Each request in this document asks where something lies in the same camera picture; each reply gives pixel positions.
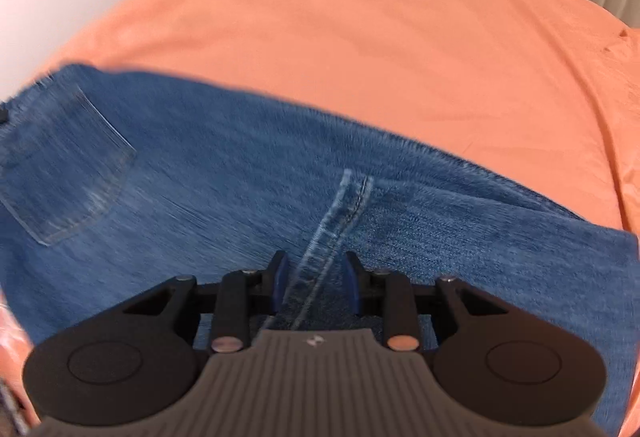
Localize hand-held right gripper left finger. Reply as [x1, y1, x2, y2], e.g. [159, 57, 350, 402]
[122, 251, 290, 354]

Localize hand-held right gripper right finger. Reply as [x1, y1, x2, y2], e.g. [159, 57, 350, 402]
[345, 251, 506, 352]

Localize blue denim pants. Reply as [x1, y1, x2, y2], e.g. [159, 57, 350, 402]
[0, 62, 640, 437]

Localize orange bed sheet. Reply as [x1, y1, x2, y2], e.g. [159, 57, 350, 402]
[0, 0, 640, 424]

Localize person's grey patterned clothing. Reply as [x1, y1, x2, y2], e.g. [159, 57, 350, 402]
[0, 379, 25, 437]

